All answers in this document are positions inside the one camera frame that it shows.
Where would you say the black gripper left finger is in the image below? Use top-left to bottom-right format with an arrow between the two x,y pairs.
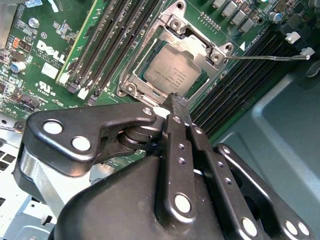
13,92 -> 199,224

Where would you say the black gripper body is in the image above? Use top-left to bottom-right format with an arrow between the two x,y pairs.
48,156 -> 241,240

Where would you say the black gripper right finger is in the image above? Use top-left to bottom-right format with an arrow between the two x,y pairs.
178,96 -> 316,240

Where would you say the silver cpu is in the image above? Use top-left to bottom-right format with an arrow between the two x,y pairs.
139,41 -> 210,97

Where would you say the metal locking lever wire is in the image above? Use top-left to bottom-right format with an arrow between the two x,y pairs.
223,54 -> 312,63

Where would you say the metal cpu socket cover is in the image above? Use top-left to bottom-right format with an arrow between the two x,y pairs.
119,29 -> 222,105

